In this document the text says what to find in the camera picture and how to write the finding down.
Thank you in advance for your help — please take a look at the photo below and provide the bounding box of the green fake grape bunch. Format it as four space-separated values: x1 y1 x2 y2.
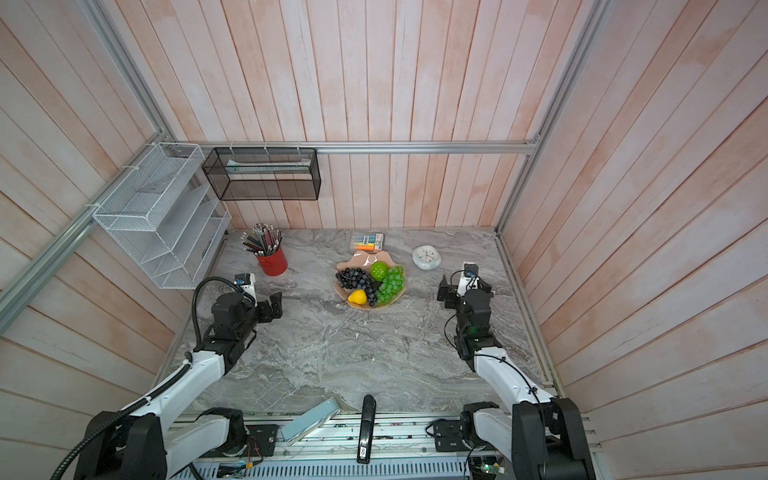
376 266 405 305

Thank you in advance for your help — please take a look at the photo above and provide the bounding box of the green bumpy fake fruit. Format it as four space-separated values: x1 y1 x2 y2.
369 261 390 282

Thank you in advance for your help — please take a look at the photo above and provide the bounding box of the yellow fake lemon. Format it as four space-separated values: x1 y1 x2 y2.
347 289 369 305

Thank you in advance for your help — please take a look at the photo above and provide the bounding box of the black fake grape bunch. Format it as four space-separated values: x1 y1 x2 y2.
335 267 380 307

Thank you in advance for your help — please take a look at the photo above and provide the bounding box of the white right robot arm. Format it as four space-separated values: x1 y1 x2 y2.
437 279 596 479

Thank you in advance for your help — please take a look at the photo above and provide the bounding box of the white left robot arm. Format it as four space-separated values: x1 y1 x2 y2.
53 291 283 479

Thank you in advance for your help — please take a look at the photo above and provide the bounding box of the peach scalloped fruit bowl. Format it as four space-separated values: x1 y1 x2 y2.
334 251 406 310

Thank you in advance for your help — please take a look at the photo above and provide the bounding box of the red pencil bucket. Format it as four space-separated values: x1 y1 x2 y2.
257 247 288 277

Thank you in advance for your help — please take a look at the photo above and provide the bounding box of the white and blue clock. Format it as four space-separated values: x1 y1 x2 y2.
412 245 442 271

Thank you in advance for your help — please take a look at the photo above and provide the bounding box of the bundle of coloured pencils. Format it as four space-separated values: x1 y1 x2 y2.
241 223 282 257

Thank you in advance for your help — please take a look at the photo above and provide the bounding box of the highlighter marker pack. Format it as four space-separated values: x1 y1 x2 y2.
350 232 385 252

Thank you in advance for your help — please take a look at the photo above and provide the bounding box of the light blue flat case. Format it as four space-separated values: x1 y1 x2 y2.
280 398 340 445

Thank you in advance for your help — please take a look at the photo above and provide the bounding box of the black stapler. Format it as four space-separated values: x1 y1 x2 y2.
356 394 376 465

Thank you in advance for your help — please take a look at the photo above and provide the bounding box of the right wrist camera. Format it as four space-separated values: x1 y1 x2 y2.
457 262 479 297

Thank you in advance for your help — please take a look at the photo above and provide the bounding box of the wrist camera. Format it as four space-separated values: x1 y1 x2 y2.
234 273 257 305
457 262 479 297

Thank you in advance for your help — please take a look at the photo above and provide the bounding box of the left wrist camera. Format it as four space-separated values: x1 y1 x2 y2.
234 273 257 305

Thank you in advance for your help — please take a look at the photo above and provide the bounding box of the black corrugated cable conduit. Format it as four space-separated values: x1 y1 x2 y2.
49 275 253 480

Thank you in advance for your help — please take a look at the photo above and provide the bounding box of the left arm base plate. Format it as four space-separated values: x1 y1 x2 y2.
241 424 280 460

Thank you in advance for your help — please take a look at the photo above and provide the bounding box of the white wire mesh shelf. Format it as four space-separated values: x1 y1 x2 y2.
94 143 231 290

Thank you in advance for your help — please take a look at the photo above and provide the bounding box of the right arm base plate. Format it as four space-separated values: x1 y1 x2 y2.
425 418 482 453

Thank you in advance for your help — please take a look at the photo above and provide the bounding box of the black mesh wall basket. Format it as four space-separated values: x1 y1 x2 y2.
202 146 322 201

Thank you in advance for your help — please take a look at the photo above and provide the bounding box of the aluminium front rail frame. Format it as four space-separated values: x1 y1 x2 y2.
101 383 601 480

